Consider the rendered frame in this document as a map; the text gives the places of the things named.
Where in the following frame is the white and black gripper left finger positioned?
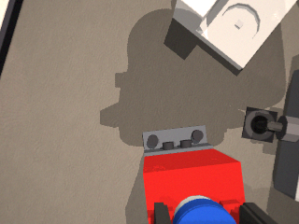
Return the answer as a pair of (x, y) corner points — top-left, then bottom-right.
(154, 203), (172, 224)

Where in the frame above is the white tube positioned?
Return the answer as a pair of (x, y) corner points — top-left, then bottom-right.
(174, 195), (211, 216)

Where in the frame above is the dark grey bolted mounting bracket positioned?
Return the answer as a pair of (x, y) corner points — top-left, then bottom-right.
(143, 125), (213, 157)

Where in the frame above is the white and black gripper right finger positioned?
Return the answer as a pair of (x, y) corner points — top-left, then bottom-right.
(239, 203), (277, 224)

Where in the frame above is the red tube rack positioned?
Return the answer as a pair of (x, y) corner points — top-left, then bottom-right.
(143, 148), (245, 224)

